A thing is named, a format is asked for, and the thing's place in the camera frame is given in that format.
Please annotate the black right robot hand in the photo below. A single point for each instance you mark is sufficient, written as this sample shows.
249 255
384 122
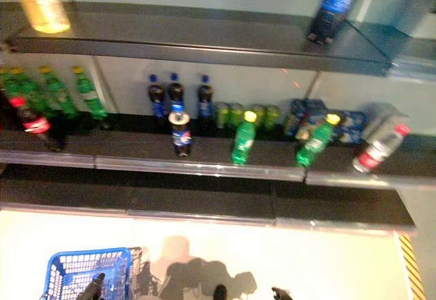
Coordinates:
282 295

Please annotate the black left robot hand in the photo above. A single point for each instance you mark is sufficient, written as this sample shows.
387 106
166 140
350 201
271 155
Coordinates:
92 286

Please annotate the blue plastic shopping basket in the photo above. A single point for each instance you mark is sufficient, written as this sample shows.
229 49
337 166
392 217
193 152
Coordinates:
58 262

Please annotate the silver right robot leg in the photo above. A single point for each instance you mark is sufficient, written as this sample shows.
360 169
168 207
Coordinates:
220 293

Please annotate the black shelf base plinth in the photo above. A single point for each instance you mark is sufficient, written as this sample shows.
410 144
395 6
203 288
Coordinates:
204 197

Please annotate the yellow black hazard tape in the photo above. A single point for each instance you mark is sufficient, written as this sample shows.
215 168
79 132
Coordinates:
412 269

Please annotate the water bottle red label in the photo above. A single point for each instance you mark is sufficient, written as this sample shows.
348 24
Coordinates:
378 150

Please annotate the Coca-Cola bottle red cap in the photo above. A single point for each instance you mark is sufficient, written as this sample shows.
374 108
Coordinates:
34 122

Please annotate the slim blue Oreo box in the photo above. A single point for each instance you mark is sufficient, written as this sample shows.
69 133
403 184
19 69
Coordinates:
303 116

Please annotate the black metal shelf board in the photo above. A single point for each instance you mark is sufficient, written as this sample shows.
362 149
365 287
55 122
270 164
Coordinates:
170 41

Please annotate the large yellow tea bottle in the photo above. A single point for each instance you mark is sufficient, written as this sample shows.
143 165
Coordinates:
41 3

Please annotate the large blue label Pepsi bottle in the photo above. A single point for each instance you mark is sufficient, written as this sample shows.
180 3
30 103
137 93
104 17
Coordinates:
335 3

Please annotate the black shelf board clear rail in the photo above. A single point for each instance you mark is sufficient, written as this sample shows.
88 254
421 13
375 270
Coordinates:
337 170
211 153
75 143

